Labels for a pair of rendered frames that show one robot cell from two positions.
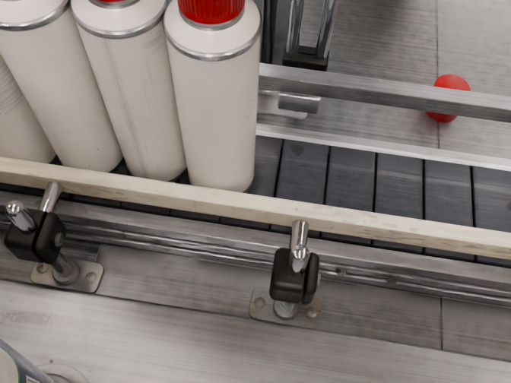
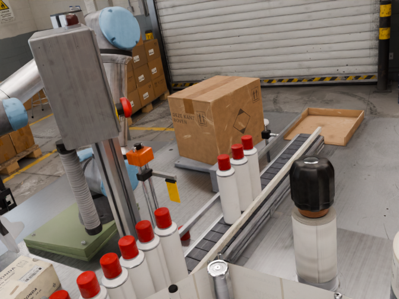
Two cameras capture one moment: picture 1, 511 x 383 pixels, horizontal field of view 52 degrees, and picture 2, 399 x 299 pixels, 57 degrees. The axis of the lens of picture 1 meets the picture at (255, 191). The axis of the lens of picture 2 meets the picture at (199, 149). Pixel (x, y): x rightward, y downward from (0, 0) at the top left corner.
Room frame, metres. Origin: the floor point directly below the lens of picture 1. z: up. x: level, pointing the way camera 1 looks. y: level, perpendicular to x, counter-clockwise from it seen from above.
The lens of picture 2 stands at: (-0.24, 0.53, 1.51)
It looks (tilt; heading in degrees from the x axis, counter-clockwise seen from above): 24 degrees down; 303
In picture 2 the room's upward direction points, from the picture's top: 10 degrees counter-clockwise
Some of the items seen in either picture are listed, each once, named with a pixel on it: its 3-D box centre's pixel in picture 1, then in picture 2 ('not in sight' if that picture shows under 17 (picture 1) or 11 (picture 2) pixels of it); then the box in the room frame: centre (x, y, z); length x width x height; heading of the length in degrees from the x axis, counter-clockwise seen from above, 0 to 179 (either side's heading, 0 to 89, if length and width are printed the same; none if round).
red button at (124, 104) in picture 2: not in sight; (123, 108); (0.22, 0.05, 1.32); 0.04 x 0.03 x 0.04; 139
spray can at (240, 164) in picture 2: not in sight; (241, 177); (0.18, -0.30, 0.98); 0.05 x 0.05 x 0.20
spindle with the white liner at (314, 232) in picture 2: not in sight; (314, 225); (-0.08, -0.08, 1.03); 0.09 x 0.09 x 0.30
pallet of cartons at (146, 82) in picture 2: not in sight; (116, 73); (3.32, -3.23, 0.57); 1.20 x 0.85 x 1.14; 95
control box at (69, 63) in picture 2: not in sight; (77, 82); (0.30, 0.06, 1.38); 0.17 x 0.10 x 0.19; 139
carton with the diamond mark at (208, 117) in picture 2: not in sight; (218, 118); (0.47, -0.74, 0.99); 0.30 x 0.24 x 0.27; 74
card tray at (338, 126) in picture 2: not in sight; (324, 124); (0.10, -1.03, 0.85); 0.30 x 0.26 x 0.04; 84
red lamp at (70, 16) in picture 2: not in sight; (71, 21); (0.26, 0.07, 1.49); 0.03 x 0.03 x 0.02
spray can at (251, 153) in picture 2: not in sight; (250, 168); (0.17, -0.36, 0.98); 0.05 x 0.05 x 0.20
